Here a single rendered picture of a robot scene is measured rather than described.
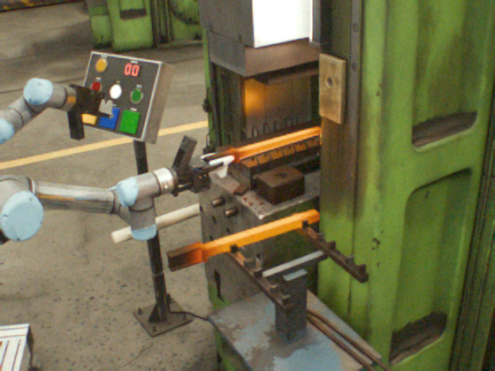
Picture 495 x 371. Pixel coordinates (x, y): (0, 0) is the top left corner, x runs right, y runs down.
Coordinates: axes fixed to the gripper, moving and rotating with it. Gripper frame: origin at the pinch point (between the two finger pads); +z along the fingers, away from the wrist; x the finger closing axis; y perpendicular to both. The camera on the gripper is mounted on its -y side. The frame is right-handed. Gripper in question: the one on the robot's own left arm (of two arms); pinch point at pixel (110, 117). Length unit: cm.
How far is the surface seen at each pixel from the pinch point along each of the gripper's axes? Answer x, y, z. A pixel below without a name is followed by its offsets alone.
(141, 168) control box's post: 8.1, -15.9, 33.4
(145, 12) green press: 302, 115, 341
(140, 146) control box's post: 7.9, -7.8, 29.0
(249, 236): -72, -20, -18
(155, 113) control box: -6.7, 5.1, 14.6
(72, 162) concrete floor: 166, -36, 154
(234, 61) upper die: -48, 24, -8
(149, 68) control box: -2.1, 19.7, 11.1
